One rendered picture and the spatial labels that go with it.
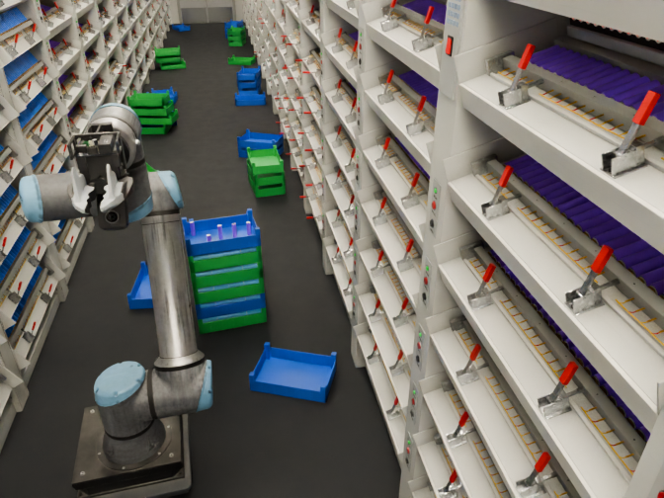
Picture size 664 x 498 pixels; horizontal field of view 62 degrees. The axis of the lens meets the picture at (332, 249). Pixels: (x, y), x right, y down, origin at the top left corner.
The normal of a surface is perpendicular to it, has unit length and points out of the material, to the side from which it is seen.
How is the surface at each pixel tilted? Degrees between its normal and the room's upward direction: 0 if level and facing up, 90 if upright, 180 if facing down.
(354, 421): 0
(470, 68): 90
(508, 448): 18
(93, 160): 89
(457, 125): 90
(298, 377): 0
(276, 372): 0
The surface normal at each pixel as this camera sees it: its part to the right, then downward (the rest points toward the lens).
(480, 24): 0.18, 0.50
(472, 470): -0.30, -0.79
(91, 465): -0.01, -0.87
